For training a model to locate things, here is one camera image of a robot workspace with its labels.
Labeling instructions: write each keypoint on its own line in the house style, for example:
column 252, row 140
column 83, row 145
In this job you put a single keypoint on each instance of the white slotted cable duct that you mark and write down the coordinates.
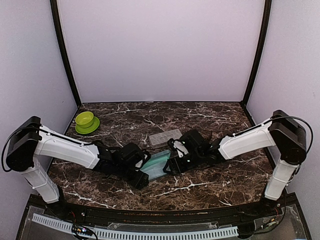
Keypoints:
column 121, row 231

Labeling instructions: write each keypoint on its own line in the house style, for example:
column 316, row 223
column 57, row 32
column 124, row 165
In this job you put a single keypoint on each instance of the left black frame post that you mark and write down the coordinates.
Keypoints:
column 63, row 51

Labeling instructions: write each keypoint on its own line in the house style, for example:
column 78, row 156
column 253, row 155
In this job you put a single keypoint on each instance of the right black frame post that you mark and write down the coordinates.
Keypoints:
column 258, row 53

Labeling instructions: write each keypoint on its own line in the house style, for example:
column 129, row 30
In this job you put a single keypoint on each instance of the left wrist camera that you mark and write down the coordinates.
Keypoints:
column 131, row 156

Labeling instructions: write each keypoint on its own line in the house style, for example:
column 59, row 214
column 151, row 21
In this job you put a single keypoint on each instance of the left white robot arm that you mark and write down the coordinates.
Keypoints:
column 32, row 139

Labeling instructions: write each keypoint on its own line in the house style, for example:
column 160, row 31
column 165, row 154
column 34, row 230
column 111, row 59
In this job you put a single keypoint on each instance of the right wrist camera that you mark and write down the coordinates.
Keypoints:
column 187, row 143

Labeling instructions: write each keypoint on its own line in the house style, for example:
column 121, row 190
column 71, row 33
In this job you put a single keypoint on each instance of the teal glasses case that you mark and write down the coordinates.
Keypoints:
column 155, row 165
column 159, row 140

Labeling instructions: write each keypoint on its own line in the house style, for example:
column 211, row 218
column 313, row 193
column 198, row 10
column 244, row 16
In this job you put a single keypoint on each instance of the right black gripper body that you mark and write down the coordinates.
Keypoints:
column 186, row 166

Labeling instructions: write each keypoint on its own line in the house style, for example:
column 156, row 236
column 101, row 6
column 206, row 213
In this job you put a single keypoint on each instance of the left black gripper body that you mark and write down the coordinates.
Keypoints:
column 137, row 181

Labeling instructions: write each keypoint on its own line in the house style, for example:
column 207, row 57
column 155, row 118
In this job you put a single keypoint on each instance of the green plate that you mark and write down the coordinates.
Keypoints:
column 87, row 130

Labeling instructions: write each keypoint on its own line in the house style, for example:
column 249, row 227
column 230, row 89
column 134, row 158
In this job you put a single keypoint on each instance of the black frame post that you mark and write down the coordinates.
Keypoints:
column 258, row 53
column 63, row 51

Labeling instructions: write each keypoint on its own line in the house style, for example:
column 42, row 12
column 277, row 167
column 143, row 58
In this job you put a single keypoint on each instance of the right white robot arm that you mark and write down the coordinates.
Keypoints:
column 285, row 132

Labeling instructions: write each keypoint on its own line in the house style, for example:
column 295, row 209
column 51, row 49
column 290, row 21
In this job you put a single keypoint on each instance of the green bowl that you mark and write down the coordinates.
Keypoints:
column 84, row 119

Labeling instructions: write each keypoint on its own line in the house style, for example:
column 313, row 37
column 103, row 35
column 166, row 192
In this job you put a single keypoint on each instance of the black front rail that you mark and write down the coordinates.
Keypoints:
column 240, row 214

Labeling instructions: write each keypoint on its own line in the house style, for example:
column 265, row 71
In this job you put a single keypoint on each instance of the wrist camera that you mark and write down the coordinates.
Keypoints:
column 131, row 156
column 187, row 143

